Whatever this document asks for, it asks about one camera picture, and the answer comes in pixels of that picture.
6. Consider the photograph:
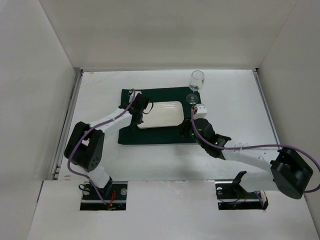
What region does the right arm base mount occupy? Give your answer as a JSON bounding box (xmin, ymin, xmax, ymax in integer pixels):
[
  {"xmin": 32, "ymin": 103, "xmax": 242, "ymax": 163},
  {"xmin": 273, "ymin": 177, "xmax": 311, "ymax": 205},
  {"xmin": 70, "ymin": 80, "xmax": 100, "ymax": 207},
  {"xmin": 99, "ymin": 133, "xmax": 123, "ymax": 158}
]
[{"xmin": 215, "ymin": 171, "xmax": 269, "ymax": 211}]

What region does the clear wine glass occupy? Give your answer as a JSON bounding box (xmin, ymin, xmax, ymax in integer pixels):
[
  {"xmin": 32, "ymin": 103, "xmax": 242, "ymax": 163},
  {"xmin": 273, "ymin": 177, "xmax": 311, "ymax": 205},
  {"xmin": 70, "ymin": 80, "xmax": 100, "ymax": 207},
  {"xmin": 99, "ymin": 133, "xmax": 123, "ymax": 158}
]
[{"xmin": 186, "ymin": 70, "xmax": 205, "ymax": 105}]

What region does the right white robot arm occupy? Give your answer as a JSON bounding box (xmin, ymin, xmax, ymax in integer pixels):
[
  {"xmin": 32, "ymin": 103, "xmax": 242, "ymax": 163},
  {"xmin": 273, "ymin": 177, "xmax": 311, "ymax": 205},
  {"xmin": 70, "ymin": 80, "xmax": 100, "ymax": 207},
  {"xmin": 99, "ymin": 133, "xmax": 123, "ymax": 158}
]
[{"xmin": 178, "ymin": 118, "xmax": 313, "ymax": 199}]

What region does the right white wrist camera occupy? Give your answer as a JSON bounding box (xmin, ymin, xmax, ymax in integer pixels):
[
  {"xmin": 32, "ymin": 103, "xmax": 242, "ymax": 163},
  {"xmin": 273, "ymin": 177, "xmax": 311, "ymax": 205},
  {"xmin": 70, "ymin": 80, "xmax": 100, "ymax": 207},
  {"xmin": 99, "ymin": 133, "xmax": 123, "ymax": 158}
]
[{"xmin": 193, "ymin": 104, "xmax": 208, "ymax": 120}]

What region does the aluminium table rail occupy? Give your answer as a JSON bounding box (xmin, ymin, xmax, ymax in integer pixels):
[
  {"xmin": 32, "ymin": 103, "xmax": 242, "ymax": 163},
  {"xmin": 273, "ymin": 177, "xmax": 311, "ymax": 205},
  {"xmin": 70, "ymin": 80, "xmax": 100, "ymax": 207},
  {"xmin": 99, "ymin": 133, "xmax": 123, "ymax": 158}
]
[
  {"xmin": 252, "ymin": 68, "xmax": 280, "ymax": 144},
  {"xmin": 48, "ymin": 67, "xmax": 83, "ymax": 180}
]

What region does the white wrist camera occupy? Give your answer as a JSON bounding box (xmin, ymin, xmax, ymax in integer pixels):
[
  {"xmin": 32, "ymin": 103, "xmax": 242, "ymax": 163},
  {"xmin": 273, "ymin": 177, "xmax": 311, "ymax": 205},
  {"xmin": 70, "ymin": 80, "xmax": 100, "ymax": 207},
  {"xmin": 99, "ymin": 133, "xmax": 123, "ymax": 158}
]
[
  {"xmin": 193, "ymin": 104, "xmax": 208, "ymax": 120},
  {"xmin": 128, "ymin": 89, "xmax": 142, "ymax": 97}
]

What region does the left aluminium table rail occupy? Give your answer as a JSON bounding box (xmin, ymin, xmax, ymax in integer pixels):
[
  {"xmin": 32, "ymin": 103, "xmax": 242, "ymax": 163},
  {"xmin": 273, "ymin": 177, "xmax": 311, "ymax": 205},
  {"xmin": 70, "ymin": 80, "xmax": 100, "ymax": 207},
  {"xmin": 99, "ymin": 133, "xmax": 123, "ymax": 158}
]
[{"xmin": 48, "ymin": 67, "xmax": 83, "ymax": 180}]

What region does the dark green cloth placemat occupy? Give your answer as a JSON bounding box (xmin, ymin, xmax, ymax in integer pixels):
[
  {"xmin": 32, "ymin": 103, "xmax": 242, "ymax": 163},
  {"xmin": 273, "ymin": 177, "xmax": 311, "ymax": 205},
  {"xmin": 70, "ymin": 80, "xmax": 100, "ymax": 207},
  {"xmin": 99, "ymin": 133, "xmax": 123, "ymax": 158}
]
[{"xmin": 117, "ymin": 86, "xmax": 195, "ymax": 145}]

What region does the white rectangular plate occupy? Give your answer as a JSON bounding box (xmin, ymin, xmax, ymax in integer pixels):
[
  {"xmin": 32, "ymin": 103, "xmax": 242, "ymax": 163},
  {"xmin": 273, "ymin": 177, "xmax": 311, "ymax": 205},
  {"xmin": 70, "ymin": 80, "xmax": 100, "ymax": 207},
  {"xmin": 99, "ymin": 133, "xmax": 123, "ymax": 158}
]
[{"xmin": 137, "ymin": 101, "xmax": 185, "ymax": 129}]

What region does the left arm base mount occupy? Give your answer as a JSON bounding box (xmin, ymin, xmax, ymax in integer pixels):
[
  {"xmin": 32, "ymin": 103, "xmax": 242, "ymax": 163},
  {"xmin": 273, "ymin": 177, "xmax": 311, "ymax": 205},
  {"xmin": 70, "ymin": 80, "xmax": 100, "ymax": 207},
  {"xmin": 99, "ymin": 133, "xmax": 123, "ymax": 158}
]
[{"xmin": 78, "ymin": 181, "xmax": 128, "ymax": 211}]

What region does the right aluminium table rail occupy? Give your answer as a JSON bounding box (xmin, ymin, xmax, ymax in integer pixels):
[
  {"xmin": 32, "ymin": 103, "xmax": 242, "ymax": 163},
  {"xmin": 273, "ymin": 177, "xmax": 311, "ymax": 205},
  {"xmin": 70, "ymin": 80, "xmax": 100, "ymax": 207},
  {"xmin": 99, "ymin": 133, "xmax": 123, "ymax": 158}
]
[{"xmin": 252, "ymin": 68, "xmax": 280, "ymax": 144}]

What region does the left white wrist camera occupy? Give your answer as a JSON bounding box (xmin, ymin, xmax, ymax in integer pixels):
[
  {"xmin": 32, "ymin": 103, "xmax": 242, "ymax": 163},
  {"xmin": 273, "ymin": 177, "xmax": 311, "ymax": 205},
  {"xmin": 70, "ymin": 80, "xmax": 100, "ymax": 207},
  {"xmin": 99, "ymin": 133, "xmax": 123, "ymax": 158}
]
[{"xmin": 128, "ymin": 89, "xmax": 142, "ymax": 97}]

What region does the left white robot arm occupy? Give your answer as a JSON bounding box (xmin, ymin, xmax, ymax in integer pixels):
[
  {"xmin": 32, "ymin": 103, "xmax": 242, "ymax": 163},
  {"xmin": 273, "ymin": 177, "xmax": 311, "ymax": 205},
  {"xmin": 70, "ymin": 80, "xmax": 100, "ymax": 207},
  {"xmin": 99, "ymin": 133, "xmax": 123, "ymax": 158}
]
[{"xmin": 64, "ymin": 89, "xmax": 150, "ymax": 203}]

